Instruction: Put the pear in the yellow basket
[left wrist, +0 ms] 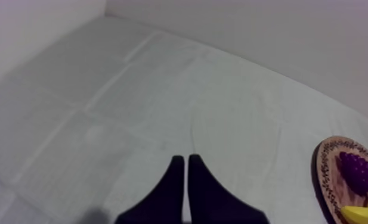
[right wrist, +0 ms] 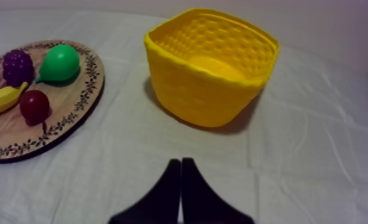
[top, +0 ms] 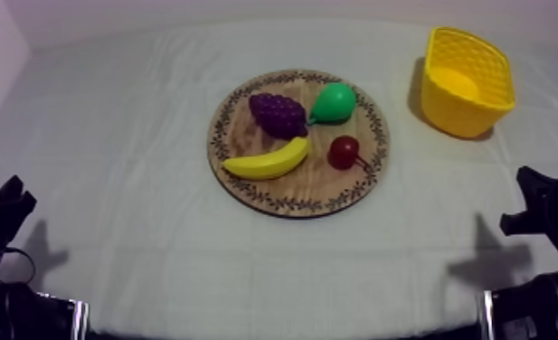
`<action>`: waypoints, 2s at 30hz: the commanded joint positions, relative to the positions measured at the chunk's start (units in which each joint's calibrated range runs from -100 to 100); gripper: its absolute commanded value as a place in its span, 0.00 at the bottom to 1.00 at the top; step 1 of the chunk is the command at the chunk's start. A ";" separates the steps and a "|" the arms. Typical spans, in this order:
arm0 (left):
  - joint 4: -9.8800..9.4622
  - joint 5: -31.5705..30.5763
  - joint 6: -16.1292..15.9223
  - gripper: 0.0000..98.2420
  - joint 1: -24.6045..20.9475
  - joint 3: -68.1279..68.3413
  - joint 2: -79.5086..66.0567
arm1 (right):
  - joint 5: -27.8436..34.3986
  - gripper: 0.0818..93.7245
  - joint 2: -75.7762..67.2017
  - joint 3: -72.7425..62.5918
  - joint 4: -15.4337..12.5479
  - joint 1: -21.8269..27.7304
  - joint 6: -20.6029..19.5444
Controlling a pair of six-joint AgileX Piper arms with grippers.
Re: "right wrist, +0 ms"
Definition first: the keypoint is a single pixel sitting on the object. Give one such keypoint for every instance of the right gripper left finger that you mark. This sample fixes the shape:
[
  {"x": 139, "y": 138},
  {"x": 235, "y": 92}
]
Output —
[{"x": 161, "y": 200}]

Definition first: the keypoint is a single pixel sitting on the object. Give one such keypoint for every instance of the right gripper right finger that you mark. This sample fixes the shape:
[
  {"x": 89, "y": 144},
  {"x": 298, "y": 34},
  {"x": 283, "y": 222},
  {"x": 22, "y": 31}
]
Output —
[{"x": 202, "y": 200}]

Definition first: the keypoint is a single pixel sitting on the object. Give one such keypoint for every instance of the yellow plastic basket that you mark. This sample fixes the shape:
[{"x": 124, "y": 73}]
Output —
[{"x": 202, "y": 94}]

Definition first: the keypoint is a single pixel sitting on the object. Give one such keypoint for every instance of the round wooden board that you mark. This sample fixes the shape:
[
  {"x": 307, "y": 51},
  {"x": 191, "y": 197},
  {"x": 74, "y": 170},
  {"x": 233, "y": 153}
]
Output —
[{"x": 71, "y": 103}]

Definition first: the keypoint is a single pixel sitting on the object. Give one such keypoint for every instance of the green toy pear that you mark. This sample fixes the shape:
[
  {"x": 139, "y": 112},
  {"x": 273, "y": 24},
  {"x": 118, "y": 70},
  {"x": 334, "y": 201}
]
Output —
[{"x": 60, "y": 64}]

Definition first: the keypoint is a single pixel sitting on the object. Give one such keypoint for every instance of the small red fruit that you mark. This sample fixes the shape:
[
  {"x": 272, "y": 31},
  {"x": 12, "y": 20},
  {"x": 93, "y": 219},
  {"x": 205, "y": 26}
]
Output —
[{"x": 34, "y": 106}]

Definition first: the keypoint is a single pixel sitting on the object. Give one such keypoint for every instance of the purple toy grapes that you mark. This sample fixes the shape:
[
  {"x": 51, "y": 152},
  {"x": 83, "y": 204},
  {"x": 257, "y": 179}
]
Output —
[{"x": 17, "y": 67}]

